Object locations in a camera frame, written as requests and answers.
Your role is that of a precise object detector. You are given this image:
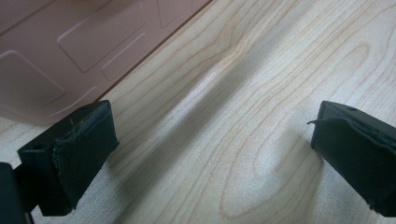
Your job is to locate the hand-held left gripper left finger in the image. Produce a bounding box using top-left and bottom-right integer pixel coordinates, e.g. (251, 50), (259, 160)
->
(17, 99), (120, 217)

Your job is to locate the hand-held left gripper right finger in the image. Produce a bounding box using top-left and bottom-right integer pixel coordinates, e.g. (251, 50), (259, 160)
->
(306, 100), (396, 218)

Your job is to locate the pink plastic container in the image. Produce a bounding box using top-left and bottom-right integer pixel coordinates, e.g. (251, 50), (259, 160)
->
(0, 0), (216, 125)

